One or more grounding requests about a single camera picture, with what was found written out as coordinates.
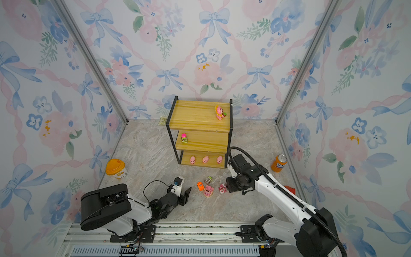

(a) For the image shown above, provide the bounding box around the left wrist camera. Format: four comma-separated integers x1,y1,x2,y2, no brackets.
171,177,184,197

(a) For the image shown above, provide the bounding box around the pink bear sunflower toy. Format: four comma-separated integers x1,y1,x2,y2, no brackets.
215,106,226,121

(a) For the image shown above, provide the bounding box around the pink green toy car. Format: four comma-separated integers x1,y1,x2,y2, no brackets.
181,133,188,143

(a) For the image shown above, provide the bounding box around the wooden three-tier shelf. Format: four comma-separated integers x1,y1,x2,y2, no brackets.
166,96,233,169

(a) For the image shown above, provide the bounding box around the orange toy truck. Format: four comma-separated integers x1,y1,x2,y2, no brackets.
197,182,204,191

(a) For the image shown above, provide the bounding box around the orange lid plastic jar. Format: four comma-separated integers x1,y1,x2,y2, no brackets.
106,158,128,179

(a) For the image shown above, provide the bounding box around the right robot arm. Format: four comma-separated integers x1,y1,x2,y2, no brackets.
226,153,347,257

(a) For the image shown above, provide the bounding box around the red small object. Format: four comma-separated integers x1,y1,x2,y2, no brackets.
285,186,296,194

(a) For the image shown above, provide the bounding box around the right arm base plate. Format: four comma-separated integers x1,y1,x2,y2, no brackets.
236,225,268,243

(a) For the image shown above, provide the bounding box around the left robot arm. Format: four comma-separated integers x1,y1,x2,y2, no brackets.
80,178,192,237

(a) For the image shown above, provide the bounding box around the orange soda can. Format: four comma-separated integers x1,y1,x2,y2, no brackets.
271,154,287,172

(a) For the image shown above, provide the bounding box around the green box toy truck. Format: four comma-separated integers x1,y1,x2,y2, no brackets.
204,176,213,185

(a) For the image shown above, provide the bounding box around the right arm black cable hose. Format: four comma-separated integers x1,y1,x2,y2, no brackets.
227,146,349,257

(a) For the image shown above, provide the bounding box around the pink bear donut toy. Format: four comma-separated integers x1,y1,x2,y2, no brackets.
203,185,214,198

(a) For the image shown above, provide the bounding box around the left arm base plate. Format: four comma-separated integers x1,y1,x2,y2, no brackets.
110,226,156,243

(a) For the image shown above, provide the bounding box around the pink bear cream toy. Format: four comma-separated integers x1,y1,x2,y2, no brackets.
219,183,228,194

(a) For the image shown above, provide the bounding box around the small green packet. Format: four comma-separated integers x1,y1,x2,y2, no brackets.
158,116,168,126

